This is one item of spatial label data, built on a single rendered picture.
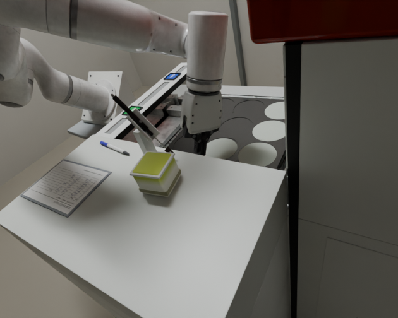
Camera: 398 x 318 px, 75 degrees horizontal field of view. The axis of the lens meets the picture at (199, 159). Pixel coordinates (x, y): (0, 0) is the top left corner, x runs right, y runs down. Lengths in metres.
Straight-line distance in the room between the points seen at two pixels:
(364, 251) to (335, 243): 0.06
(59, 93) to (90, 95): 0.13
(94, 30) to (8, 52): 0.22
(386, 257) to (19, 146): 3.04
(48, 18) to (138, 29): 0.14
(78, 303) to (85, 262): 1.25
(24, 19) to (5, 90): 0.49
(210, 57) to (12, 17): 0.35
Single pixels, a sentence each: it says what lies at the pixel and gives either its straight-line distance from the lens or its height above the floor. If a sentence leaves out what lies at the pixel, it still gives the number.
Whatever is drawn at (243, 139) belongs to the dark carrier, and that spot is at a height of 0.90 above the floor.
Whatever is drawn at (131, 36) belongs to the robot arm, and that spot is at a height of 1.25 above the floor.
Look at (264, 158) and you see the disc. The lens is 0.69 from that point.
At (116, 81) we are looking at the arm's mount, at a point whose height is 0.97.
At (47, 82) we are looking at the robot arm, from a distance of 1.13.
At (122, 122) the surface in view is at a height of 0.96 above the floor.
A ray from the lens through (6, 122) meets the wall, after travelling 3.10.
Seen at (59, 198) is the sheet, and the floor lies 0.97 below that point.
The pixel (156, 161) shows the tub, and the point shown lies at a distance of 0.55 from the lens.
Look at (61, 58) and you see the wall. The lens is 3.27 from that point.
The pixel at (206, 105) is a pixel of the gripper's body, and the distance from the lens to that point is 0.62.
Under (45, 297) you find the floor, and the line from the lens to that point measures 1.95.
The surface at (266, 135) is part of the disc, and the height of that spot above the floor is 0.90.
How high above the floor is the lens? 1.36
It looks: 39 degrees down
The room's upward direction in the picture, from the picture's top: 18 degrees counter-clockwise
